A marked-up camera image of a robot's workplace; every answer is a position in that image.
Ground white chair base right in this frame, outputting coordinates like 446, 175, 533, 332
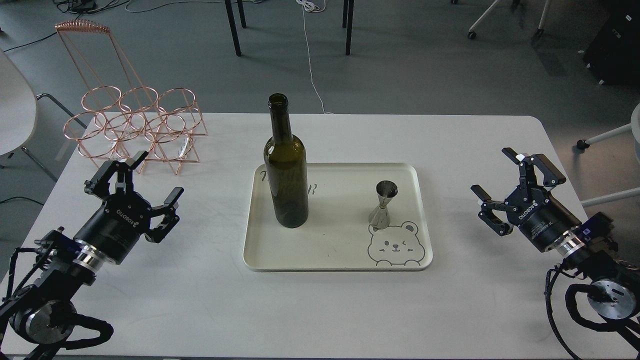
576, 102, 640, 208

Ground white rolling chair base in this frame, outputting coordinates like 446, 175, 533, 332
465, 0, 554, 41

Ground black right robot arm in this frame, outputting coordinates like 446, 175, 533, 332
471, 147, 640, 359

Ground black equipment case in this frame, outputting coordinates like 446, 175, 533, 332
583, 0, 640, 85

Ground white floor cable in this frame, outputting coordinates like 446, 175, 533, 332
296, 0, 335, 115

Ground copper wire wine rack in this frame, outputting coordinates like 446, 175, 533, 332
55, 19, 209, 174

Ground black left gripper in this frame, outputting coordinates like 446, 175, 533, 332
73, 150, 185, 265

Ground dark green wine bottle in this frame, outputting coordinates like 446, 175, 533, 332
263, 93, 309, 228

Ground black floor cables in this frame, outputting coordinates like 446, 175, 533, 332
0, 0, 131, 53

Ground black table legs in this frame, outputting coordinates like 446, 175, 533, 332
223, 0, 355, 57

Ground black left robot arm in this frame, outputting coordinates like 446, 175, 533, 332
1, 150, 184, 360

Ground white chair left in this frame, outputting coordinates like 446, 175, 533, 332
0, 52, 76, 182

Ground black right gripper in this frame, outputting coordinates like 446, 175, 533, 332
470, 147, 582, 253

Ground cream bear serving tray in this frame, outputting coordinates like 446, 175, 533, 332
243, 162, 434, 272

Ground steel double jigger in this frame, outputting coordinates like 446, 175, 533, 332
368, 180, 398, 231

